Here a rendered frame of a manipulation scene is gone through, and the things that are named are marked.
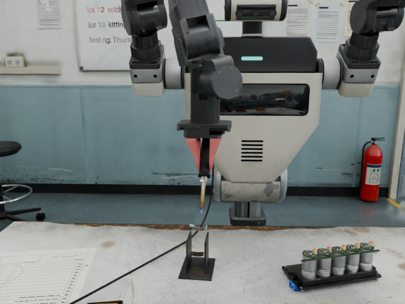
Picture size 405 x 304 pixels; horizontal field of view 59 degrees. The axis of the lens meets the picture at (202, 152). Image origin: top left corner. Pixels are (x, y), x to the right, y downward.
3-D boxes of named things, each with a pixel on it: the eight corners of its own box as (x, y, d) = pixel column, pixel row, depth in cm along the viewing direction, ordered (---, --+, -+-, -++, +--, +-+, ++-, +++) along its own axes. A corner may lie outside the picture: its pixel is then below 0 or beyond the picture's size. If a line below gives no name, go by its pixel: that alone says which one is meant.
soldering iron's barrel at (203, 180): (205, 210, 70) (208, 178, 72) (205, 207, 69) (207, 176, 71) (198, 209, 70) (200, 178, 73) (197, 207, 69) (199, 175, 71)
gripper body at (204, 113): (229, 134, 67) (231, 95, 66) (176, 133, 68) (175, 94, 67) (231, 129, 73) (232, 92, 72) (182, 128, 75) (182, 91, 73)
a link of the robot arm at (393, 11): (372, 31, 99) (353, 32, 99) (383, -7, 92) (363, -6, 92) (388, 46, 92) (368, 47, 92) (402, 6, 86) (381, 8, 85)
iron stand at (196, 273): (214, 282, 69) (217, 231, 73) (210, 280, 62) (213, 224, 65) (183, 280, 70) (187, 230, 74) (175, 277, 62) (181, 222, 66)
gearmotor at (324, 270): (312, 274, 64) (314, 248, 63) (324, 272, 64) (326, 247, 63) (320, 282, 61) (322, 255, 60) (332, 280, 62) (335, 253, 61)
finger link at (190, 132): (220, 176, 69) (220, 128, 67) (183, 175, 70) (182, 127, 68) (222, 166, 76) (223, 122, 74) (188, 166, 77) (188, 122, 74)
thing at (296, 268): (300, 294, 60) (301, 288, 60) (281, 271, 67) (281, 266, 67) (381, 281, 64) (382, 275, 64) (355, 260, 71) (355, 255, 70)
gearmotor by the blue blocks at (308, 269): (298, 277, 63) (299, 250, 62) (310, 275, 64) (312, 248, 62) (305, 285, 61) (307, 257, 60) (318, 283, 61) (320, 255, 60)
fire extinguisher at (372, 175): (356, 195, 324) (362, 136, 312) (373, 195, 323) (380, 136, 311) (363, 201, 309) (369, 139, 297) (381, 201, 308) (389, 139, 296)
